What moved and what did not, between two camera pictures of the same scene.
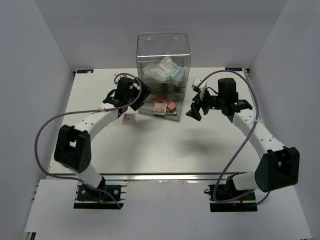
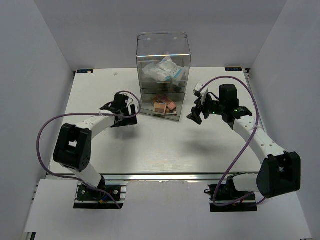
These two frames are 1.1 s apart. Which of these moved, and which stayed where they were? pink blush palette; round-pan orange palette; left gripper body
Moved: left gripper body
Stayed: round-pan orange palette; pink blush palette
